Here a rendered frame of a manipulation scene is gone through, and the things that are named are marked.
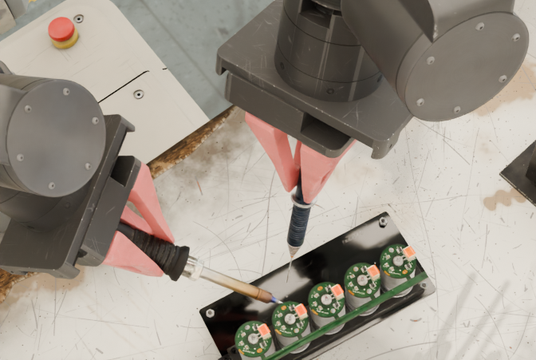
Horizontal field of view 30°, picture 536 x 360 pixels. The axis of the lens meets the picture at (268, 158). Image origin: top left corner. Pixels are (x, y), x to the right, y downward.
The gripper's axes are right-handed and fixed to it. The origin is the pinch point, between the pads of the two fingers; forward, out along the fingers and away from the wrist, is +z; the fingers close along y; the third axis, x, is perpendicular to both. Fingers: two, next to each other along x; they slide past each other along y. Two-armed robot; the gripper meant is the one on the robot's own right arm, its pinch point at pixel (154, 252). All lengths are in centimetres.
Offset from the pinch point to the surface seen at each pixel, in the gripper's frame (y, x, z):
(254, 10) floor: 72, 64, 62
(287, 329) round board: -1.6, -6.1, 8.1
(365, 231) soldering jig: 8.4, -5.9, 14.0
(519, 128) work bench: 20.3, -13.5, 19.8
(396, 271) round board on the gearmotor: 4.2, -11.3, 11.2
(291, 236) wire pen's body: 2.2, -9.7, 1.4
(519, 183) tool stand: 15.5, -14.4, 19.9
